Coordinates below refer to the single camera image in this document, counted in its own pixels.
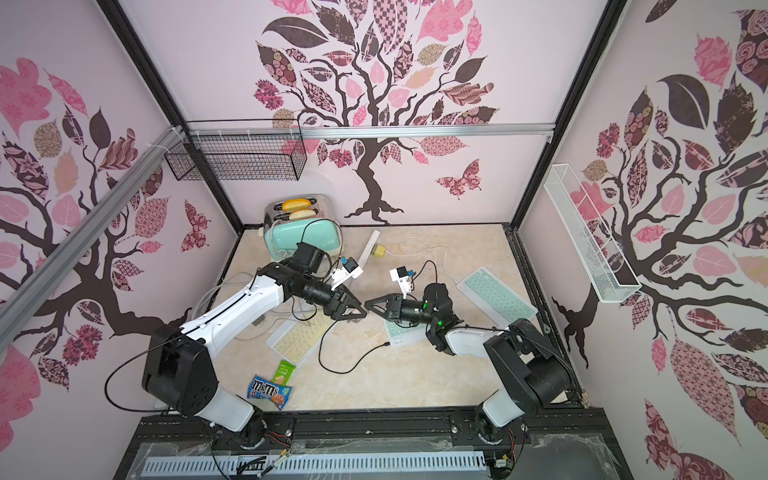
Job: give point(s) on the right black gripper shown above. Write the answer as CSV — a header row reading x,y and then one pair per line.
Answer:
x,y
393,308

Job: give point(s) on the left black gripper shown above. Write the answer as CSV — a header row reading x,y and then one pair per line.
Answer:
x,y
335,308

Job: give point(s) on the green wireless keyboard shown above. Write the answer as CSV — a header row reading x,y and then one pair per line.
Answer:
x,y
399,336

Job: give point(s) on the white power strip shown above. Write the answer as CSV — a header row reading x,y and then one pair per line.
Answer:
x,y
368,249

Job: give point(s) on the yellow wireless keyboard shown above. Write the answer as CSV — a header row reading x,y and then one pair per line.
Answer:
x,y
294,341

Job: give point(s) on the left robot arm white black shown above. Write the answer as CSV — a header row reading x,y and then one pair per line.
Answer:
x,y
179,369

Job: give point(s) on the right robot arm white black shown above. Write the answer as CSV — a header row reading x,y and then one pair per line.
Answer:
x,y
531,372

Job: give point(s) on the yellow charger adapter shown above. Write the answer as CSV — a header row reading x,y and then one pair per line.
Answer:
x,y
379,251

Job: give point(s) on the green snack packet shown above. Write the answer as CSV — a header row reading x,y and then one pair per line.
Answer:
x,y
283,373

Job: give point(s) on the mint green toaster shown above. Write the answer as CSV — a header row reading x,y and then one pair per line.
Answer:
x,y
317,226

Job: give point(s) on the blue m&m's candy bag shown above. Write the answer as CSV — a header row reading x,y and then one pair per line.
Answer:
x,y
263,389

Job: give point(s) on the yellow bread slice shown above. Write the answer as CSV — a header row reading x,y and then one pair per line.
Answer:
x,y
296,204

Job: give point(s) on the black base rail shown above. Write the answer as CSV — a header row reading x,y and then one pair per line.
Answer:
x,y
460,426

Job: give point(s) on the black wire basket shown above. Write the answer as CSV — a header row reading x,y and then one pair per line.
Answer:
x,y
240,154

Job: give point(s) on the white vented cable duct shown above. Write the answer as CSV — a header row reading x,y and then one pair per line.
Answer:
x,y
310,465

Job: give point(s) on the white wire shelf basket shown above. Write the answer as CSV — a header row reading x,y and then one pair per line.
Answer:
x,y
580,206

